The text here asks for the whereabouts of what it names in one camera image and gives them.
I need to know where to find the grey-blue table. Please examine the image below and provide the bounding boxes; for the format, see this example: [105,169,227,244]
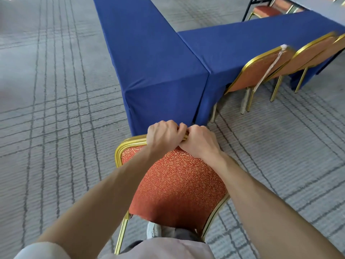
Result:
[285,0,345,26]

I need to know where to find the orange gold-framed chair with string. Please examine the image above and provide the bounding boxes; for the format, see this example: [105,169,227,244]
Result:
[210,45,296,123]

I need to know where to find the person's left hand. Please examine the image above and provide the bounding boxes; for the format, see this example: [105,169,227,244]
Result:
[146,120,188,157]

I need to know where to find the orange patterned gold-framed chair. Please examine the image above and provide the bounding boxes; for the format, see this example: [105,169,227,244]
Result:
[114,133,231,255]

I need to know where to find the person's right forearm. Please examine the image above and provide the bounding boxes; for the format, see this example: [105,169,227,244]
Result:
[209,151,345,259]

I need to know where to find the person's left forearm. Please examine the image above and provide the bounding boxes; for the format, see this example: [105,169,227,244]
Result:
[36,148,169,259]

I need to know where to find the white string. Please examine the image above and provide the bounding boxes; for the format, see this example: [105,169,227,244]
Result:
[253,44,288,92]

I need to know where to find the grey trousers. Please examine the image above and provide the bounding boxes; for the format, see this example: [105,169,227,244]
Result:
[120,226,206,254]

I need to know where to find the light pink shirt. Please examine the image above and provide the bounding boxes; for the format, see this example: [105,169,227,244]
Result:
[13,237,216,259]

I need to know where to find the long blue tablecloth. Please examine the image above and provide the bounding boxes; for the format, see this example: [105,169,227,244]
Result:
[93,0,210,137]

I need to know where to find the white shoe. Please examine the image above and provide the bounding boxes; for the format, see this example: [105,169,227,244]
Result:
[146,222,162,240]

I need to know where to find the person's right hand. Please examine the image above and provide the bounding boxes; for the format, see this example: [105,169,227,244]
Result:
[179,125,224,160]

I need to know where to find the black folding table leg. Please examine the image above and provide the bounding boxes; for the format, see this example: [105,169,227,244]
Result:
[241,0,273,22]

